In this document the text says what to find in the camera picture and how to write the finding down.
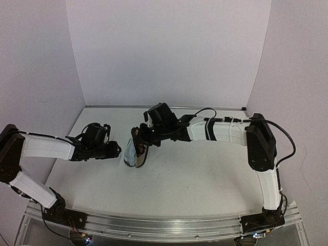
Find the tortoiseshell sunglasses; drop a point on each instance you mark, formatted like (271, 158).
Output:
(140, 146)

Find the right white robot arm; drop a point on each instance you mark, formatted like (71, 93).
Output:
(253, 133)

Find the blue cleaning cloth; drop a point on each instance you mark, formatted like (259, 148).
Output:
(130, 154)

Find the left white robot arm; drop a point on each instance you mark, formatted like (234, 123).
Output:
(17, 146)

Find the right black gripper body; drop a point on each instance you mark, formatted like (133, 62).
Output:
(154, 137)

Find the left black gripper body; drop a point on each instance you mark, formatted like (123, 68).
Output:
(98, 152)

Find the black glasses case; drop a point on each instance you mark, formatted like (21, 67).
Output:
(140, 161)

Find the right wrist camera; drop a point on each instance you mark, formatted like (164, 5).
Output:
(147, 119)

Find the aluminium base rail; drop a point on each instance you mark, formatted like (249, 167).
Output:
(166, 230)

